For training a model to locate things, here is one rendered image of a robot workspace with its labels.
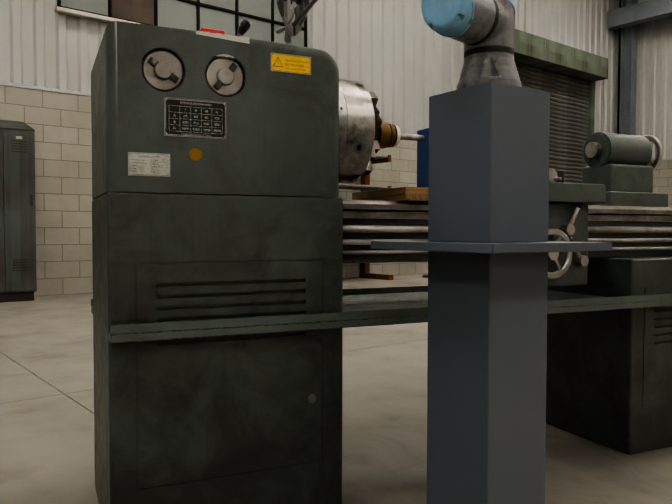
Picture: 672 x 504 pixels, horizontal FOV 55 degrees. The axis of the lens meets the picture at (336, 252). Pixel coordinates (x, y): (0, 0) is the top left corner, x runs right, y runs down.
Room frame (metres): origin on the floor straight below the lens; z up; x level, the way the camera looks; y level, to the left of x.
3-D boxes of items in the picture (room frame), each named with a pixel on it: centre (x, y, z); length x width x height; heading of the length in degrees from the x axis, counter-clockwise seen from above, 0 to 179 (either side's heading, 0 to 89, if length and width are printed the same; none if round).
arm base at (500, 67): (1.56, -0.36, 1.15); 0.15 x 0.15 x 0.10
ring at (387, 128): (2.08, -0.14, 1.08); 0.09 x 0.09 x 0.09; 25
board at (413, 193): (2.14, -0.27, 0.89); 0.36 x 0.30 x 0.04; 25
